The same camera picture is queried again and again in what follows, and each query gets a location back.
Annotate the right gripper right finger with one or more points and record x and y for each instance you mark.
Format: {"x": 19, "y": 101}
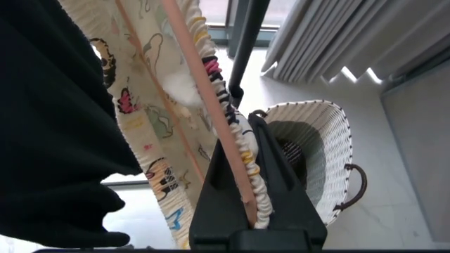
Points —
{"x": 292, "y": 204}

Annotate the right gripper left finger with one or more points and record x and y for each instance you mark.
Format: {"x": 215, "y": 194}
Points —
{"x": 218, "y": 204}

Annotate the pink clothes hanger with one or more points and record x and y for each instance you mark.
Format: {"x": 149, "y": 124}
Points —
{"x": 207, "y": 88}

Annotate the cream printed garment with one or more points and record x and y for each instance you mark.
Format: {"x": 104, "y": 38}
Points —
{"x": 151, "y": 105}

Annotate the black garment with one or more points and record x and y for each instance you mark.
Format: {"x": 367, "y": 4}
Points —
{"x": 52, "y": 123}

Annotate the white laundry basket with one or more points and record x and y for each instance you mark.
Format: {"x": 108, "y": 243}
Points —
{"x": 330, "y": 140}

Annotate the black clothes rack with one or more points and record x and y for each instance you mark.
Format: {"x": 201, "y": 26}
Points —
{"x": 249, "y": 42}

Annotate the beige curtain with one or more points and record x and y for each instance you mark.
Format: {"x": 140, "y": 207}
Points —
{"x": 334, "y": 35}

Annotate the window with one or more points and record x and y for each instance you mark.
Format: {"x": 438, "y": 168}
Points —
{"x": 232, "y": 21}

